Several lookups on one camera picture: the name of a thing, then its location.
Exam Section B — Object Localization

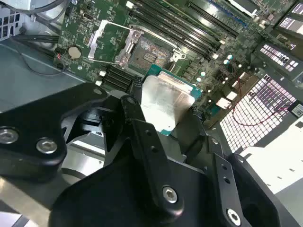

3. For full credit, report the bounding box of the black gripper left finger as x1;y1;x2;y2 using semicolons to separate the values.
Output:
0;81;185;217

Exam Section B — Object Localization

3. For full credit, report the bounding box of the metal locking lever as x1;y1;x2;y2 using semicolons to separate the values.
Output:
129;23;190;41

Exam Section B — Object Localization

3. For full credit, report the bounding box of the metal socket cover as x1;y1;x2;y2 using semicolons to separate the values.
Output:
87;19;143;68

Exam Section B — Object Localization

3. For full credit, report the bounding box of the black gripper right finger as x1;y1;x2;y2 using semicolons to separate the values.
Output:
171;106;299;227

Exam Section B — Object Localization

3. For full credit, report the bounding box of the silver CPU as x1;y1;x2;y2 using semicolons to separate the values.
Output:
139;63;204;138

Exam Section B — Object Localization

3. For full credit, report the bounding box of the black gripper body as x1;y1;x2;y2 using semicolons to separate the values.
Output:
48;146;227;227

